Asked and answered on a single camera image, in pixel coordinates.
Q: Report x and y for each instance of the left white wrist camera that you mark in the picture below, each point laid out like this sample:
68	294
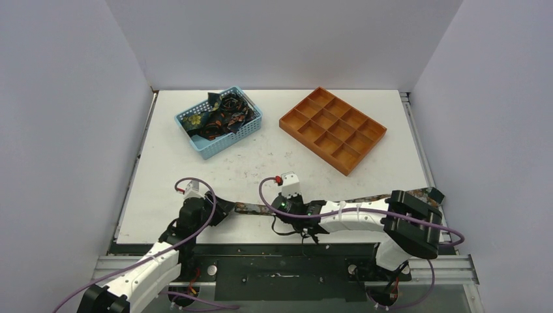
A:
192	190

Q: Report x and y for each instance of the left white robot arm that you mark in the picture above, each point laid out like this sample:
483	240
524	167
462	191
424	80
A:
170	258

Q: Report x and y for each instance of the orange floral necktie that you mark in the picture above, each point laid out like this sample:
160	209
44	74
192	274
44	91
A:
429	195

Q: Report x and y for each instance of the aluminium frame rail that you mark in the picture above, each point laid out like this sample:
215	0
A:
471	290

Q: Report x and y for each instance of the dark tie with yellow flowers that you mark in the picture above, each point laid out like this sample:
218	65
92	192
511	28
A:
192	124

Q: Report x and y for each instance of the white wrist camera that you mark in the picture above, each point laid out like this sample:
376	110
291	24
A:
192	190
290	185

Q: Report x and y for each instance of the light blue plastic basket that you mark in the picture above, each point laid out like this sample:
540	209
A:
207	148

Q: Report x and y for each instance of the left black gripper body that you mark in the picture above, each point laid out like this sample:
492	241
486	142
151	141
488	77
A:
208	212

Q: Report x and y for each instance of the black tie with orange swirls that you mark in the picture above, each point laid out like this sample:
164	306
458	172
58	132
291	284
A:
228	114

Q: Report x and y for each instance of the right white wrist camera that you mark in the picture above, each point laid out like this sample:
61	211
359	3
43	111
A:
290	185

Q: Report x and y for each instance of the orange wooden compartment tray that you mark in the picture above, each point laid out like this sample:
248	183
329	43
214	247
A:
332	129

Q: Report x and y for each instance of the black metal base plate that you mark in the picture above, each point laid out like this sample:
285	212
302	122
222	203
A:
287	272

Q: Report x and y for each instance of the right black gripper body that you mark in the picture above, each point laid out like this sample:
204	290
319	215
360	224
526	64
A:
280	205

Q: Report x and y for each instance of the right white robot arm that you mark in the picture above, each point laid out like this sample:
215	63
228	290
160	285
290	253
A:
410	224

